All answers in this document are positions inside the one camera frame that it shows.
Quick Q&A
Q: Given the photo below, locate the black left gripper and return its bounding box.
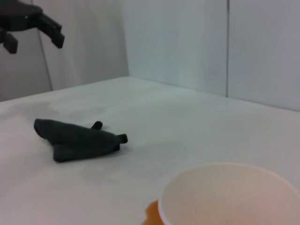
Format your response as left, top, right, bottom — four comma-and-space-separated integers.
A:
0, 0, 66, 55

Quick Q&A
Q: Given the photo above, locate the dark blue rag with loop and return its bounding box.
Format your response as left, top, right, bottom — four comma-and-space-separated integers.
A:
33, 118, 128, 164

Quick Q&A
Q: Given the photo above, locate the white paper cup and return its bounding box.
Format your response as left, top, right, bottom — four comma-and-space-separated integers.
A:
157, 162, 300, 225

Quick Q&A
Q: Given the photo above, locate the orange-brown liquid stain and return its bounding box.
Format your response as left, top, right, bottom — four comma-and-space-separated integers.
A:
143, 199, 166, 225

